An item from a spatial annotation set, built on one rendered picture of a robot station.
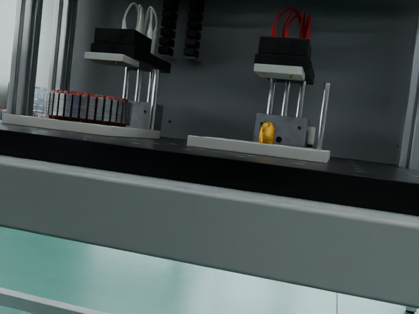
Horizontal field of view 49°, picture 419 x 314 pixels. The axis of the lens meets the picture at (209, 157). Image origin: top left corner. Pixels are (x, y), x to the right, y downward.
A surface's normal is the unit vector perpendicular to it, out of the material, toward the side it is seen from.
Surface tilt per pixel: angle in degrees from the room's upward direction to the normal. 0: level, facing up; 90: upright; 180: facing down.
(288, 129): 90
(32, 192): 90
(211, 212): 90
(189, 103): 90
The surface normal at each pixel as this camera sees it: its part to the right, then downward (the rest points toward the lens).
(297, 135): -0.27, 0.02
